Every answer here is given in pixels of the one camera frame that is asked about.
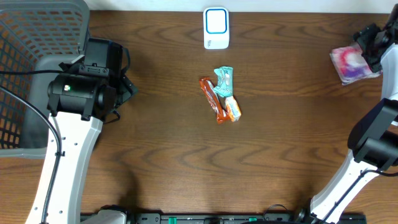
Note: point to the grey plastic mesh basket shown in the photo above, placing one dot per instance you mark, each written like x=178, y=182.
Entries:
x=35, y=35

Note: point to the orange juice carton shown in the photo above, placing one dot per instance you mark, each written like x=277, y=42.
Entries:
x=232, y=108

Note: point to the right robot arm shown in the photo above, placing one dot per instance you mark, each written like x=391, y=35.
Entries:
x=372, y=147

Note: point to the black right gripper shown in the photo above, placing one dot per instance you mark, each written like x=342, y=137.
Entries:
x=367, y=42

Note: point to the green tissue packet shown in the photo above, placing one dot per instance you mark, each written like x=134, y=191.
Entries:
x=224, y=86

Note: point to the orange snack bar wrapper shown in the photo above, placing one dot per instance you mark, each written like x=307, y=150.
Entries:
x=207, y=87

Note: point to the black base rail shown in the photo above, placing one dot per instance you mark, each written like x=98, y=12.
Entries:
x=115, y=214

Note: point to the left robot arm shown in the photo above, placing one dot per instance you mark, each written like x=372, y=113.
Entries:
x=74, y=94

